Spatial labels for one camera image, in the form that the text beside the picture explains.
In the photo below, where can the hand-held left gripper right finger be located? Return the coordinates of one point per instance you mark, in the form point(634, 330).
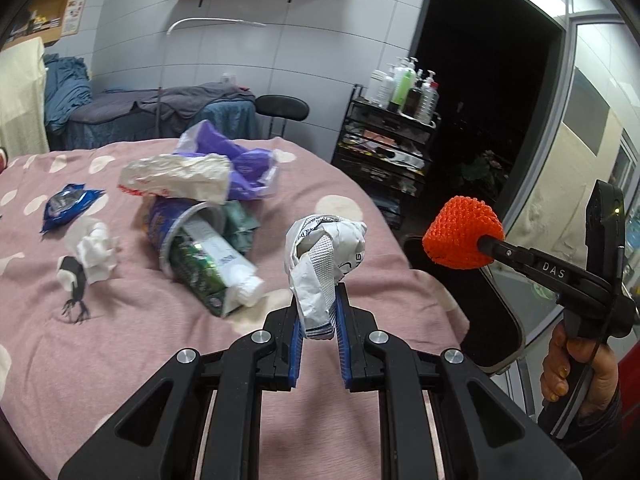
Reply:
point(344, 350)

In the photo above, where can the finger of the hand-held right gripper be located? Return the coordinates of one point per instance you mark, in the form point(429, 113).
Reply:
point(545, 287)
point(550, 266)

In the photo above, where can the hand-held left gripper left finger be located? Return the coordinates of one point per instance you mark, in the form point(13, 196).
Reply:
point(295, 355)

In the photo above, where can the white wrapper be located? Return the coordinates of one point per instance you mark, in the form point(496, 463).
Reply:
point(320, 260)

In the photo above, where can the orange crocheted toy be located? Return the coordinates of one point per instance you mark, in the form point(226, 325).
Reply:
point(460, 232)

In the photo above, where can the teal paper cloth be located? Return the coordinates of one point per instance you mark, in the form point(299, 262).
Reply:
point(241, 225)

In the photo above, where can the person's right forearm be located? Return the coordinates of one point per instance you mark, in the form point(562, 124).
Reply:
point(602, 432)

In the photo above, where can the person's right hand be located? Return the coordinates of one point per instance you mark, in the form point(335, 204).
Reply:
point(555, 370)

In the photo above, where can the potted plant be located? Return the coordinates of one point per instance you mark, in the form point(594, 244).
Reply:
point(482, 170)

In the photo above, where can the white squeezed tube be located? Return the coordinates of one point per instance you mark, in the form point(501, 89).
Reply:
point(225, 260)

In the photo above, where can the green snack packet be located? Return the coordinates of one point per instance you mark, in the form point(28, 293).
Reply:
point(195, 270)

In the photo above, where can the pink polka-dot blanket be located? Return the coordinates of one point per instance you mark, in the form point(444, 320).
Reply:
point(150, 360)

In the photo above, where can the purple paper cup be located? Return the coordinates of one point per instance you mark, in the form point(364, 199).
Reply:
point(162, 225)

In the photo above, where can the purple plastic bag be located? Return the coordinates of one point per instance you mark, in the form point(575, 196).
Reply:
point(245, 170)

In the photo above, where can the black rolling cart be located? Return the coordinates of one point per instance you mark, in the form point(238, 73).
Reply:
point(380, 160)

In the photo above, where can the clear pump bottle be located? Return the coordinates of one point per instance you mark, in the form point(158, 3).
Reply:
point(429, 102)

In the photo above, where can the dark brown pump bottle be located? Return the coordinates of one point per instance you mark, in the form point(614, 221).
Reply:
point(413, 100)

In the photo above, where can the white crumpled plastic bag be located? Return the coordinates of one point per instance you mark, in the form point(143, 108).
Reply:
point(175, 175)

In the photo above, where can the white crumpled tissue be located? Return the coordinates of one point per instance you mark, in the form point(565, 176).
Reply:
point(95, 247)

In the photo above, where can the white pump bottle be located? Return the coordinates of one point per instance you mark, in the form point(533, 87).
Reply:
point(386, 87)

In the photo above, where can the black chair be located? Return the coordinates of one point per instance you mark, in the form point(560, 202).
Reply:
point(282, 107)

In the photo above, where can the blue snack wrapper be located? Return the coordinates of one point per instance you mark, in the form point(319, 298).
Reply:
point(67, 205)

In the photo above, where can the grey blanket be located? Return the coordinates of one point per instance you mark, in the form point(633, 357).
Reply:
point(190, 97)

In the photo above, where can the blue covered massage bed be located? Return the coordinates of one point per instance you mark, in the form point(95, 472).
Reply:
point(100, 120)

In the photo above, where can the white arc lamp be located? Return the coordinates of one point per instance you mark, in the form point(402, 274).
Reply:
point(210, 21)

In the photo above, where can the pile of blue towels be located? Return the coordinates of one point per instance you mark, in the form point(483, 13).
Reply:
point(62, 90)

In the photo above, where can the cream cloth-covered object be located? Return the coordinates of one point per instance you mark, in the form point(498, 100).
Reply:
point(20, 95)

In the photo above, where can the wooden cabinet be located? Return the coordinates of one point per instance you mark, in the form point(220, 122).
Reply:
point(45, 0)

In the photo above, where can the glass door with grey frame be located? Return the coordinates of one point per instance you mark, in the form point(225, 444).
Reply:
point(575, 110)

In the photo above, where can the wall poster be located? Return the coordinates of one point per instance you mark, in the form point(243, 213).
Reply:
point(76, 10)

